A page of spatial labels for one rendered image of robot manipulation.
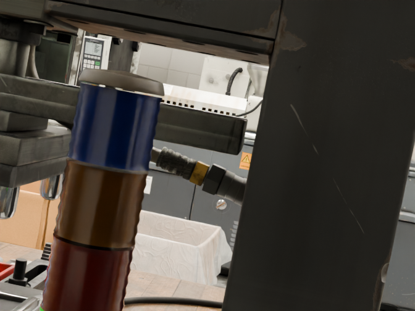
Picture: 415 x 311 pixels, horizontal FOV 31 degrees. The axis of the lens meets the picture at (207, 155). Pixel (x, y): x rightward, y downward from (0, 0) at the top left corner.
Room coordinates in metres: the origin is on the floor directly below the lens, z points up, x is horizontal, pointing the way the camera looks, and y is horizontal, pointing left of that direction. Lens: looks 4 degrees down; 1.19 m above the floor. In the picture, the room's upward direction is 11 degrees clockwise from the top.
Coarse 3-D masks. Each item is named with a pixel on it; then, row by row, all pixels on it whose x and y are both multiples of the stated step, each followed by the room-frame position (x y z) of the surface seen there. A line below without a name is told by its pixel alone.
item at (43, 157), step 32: (0, 32) 0.58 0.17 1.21; (0, 64) 0.58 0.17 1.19; (0, 96) 0.56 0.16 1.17; (32, 96) 0.56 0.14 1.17; (64, 96) 0.56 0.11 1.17; (0, 128) 0.55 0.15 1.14; (32, 128) 0.61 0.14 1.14; (64, 128) 0.69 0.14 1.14; (160, 128) 0.55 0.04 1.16; (192, 128) 0.55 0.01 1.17; (224, 128) 0.55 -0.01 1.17; (0, 160) 0.52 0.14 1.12; (32, 160) 0.56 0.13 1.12; (64, 160) 0.64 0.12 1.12; (0, 192) 0.54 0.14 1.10
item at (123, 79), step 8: (88, 72) 0.33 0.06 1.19; (96, 72) 0.32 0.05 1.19; (104, 72) 0.32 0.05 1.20; (112, 72) 0.32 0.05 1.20; (120, 72) 0.33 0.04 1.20; (128, 72) 0.34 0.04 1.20; (80, 80) 0.33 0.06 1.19; (88, 80) 0.32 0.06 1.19; (96, 80) 0.32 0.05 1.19; (104, 80) 0.32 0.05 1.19; (112, 80) 0.32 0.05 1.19; (120, 80) 0.32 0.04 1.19; (128, 80) 0.32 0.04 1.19; (136, 80) 0.32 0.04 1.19; (144, 80) 0.32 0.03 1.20; (152, 80) 0.33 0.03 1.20; (128, 88) 0.32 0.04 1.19; (136, 88) 0.32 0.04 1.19; (144, 88) 0.32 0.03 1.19; (152, 88) 0.33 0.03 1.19; (160, 88) 0.33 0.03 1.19
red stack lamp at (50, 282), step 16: (64, 240) 0.33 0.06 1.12; (64, 256) 0.32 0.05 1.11; (80, 256) 0.32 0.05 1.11; (96, 256) 0.32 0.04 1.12; (112, 256) 0.32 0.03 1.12; (128, 256) 0.33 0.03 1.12; (48, 272) 0.33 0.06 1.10; (64, 272) 0.32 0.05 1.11; (80, 272) 0.32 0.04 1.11; (96, 272) 0.32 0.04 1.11; (112, 272) 0.33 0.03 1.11; (128, 272) 0.34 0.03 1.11; (48, 288) 0.33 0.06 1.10; (64, 288) 0.32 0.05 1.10; (80, 288) 0.32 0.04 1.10; (96, 288) 0.32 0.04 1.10; (112, 288) 0.33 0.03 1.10; (48, 304) 0.33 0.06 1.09; (64, 304) 0.32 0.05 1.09; (80, 304) 0.32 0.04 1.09; (96, 304) 0.32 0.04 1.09; (112, 304) 0.33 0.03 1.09
